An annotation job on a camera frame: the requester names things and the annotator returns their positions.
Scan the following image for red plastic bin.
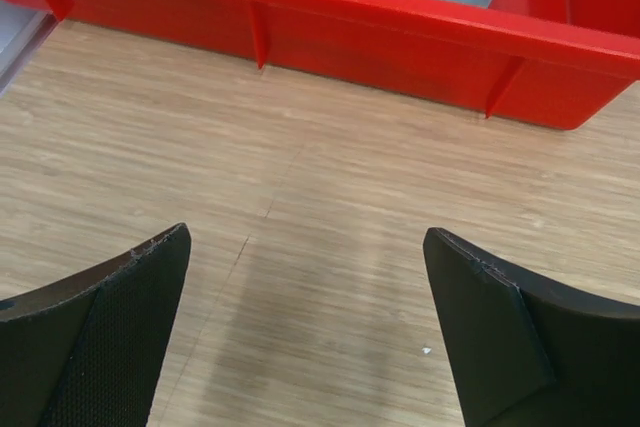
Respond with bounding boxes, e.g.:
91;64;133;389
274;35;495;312
5;0;639;130

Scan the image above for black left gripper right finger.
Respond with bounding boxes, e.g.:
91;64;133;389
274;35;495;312
423;227;639;426

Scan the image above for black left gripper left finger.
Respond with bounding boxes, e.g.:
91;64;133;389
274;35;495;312
1;223;191;426

